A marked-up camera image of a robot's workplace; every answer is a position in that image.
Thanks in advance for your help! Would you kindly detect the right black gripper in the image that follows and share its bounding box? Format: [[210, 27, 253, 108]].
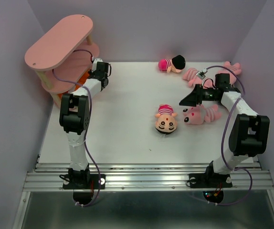
[[179, 83, 218, 106]]

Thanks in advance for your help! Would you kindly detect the orange shark plush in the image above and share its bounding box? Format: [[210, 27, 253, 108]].
[[78, 72, 89, 84]]

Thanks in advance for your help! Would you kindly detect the doll plush pink striped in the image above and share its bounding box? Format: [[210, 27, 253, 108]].
[[155, 104, 178, 135]]

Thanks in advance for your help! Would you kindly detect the orange shark plush back-facing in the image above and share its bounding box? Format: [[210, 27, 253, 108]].
[[59, 93, 77, 111]]

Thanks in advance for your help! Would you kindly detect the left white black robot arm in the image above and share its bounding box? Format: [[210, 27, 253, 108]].
[[59, 58, 111, 189]]

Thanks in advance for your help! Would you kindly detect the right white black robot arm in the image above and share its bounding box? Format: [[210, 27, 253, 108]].
[[179, 73, 270, 188]]

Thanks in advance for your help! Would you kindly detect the pink three-tier wooden shelf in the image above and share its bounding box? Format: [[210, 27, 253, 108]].
[[24, 14, 99, 106]]

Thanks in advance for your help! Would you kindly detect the pink axolotl plush front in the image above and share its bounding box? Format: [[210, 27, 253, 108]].
[[183, 104, 222, 125]]

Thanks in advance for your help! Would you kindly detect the pink axolotl plush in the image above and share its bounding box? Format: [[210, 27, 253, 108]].
[[217, 61, 242, 85], [183, 104, 222, 125]]

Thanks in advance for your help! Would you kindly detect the pink striped plush middle back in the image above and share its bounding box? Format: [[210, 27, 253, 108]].
[[182, 68, 205, 87]]

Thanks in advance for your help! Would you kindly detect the doll plush black hair far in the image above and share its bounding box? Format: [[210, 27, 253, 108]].
[[158, 55, 186, 73]]

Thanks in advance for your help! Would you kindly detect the pink axolotl plush far right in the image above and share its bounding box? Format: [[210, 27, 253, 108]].
[[217, 61, 242, 85]]

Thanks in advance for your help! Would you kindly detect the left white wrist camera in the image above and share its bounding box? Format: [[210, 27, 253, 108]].
[[91, 58, 103, 72]]

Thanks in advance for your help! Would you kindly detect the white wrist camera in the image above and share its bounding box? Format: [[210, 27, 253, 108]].
[[91, 58, 103, 72], [196, 69, 208, 80]]

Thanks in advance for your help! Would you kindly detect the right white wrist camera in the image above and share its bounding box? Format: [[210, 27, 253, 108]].
[[196, 69, 208, 80]]

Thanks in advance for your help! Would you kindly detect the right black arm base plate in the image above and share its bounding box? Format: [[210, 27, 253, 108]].
[[186, 173, 232, 188]]

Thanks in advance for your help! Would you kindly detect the aluminium mounting rail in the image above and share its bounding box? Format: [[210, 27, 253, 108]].
[[23, 162, 274, 192]]

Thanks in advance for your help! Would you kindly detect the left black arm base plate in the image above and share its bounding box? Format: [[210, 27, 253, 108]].
[[59, 174, 106, 190]]

